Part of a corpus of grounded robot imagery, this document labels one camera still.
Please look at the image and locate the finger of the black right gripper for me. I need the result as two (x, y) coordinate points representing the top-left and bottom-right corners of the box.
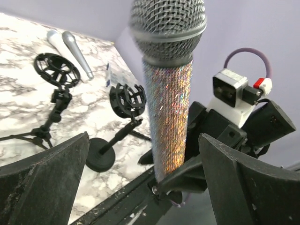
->
(138, 149), (154, 165)

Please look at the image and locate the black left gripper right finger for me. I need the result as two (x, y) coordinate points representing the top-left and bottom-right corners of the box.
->
(199, 134), (300, 225)

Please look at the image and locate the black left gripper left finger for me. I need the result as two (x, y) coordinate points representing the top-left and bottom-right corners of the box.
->
(0, 132), (89, 225)

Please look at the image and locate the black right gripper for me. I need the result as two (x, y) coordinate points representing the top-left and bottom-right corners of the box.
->
(147, 100), (296, 199)

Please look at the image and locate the black round-base shock-mount stand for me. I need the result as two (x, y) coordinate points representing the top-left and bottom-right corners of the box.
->
(85, 83), (148, 173)

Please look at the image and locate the black tripod microphone stand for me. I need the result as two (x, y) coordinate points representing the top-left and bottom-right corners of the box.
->
(0, 52), (81, 150)

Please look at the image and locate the copper body mesh microphone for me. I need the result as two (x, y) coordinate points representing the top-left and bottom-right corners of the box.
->
(129, 0), (207, 182)

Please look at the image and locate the silver grey handheld microphone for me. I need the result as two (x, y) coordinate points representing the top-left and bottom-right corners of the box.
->
(62, 31), (94, 80)

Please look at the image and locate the white foam-head microphone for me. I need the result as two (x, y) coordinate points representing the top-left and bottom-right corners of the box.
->
(46, 30), (86, 82)

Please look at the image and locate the clear plastic screw box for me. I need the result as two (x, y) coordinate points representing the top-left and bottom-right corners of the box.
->
(105, 62), (139, 89)

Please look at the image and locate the black T-handle tool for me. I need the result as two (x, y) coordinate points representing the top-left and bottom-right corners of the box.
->
(129, 130), (151, 142)

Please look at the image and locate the black robot mounting base rail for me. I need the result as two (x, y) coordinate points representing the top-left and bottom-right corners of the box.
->
(73, 168), (186, 225)

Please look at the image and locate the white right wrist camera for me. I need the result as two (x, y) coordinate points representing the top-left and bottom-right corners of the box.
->
(207, 68), (272, 128)

